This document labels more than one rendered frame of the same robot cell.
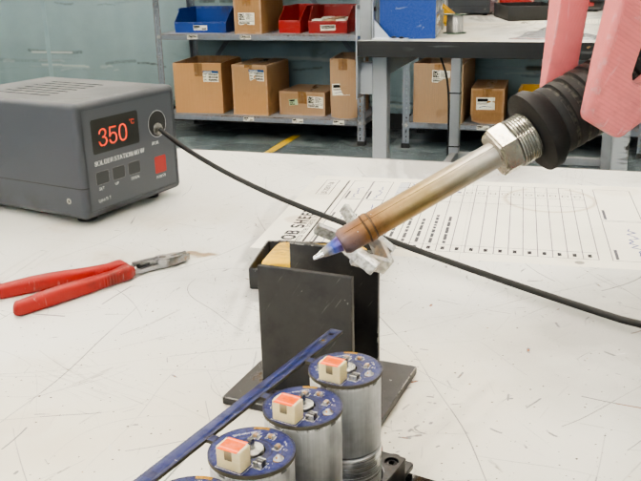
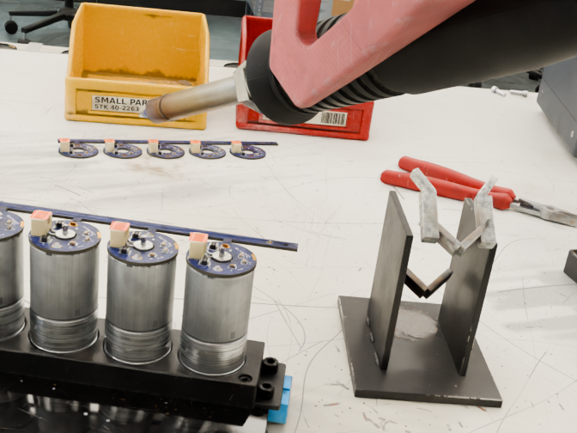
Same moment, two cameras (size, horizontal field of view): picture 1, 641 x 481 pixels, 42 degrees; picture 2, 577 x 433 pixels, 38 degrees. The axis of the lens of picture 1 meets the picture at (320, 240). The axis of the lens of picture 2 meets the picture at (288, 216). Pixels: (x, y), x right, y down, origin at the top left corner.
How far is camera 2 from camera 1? 0.29 m
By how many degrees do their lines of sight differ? 57
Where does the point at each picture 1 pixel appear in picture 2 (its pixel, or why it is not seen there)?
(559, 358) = not seen: outside the picture
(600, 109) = (275, 61)
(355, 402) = (191, 280)
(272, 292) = (386, 222)
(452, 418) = not seen: outside the picture
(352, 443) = (186, 317)
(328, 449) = (122, 283)
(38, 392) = (284, 220)
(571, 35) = not seen: outside the picture
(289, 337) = (381, 272)
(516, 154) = (242, 86)
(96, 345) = (373, 223)
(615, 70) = (282, 17)
